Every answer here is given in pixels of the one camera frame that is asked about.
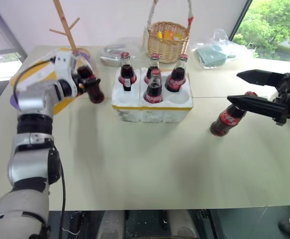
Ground black window frame post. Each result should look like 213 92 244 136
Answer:
230 0 254 41

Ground cola glass bottle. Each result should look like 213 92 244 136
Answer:
143 69 164 104
164 54 189 93
117 51 138 92
143 53 161 85
209 91 259 138
78 65 105 104

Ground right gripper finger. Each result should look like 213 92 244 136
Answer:
236 69 289 87
227 95 289 125

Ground yellow orange items in basket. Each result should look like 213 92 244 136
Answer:
156 30 183 42

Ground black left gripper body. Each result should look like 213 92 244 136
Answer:
70 72 87 97

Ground wicker basket with handle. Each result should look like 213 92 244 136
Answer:
142 0 194 64

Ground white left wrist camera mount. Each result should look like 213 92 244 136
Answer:
53 51 80 97

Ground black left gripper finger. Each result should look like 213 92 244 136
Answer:
83 77 102 88

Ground white foam crate yellow tape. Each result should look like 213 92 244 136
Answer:
110 66 193 123

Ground wooden branch rack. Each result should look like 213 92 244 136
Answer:
49 0 81 52

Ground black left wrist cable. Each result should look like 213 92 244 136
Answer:
12 57 57 101

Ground clear bag with grey item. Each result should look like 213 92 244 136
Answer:
99 36 136 67

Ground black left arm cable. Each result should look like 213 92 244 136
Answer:
49 146 67 231

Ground clear bag with teal items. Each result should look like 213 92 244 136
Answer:
191 28 238 70

